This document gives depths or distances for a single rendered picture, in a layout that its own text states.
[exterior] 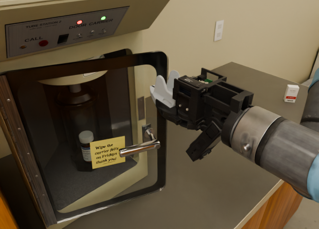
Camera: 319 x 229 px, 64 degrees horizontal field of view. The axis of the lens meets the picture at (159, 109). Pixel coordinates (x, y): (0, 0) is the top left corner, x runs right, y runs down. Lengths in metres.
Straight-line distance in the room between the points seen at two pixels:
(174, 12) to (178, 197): 0.85
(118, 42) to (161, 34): 0.69
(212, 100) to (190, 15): 1.01
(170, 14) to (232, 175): 0.78
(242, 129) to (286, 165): 0.07
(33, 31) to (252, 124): 0.33
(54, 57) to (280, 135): 0.40
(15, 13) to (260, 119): 0.34
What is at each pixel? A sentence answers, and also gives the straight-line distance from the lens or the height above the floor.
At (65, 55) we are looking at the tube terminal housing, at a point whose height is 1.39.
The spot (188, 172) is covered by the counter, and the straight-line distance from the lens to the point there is 0.86.
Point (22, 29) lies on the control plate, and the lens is 0.40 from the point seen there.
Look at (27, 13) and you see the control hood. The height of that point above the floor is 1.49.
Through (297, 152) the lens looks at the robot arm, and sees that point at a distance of 0.34.
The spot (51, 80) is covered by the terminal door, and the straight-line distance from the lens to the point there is 0.48.
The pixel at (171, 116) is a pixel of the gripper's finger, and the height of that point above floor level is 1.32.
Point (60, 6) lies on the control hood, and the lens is 0.39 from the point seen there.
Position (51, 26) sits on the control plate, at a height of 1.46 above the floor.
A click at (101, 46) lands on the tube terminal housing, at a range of 0.55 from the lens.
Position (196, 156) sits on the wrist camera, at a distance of 0.47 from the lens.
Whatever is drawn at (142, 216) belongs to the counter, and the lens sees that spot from 0.75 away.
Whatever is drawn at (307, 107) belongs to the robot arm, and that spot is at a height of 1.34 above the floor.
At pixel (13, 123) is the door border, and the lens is 0.52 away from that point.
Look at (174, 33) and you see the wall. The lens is 1.31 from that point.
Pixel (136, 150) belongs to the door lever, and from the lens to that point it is 0.54.
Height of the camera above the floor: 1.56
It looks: 32 degrees down
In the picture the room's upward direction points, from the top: straight up
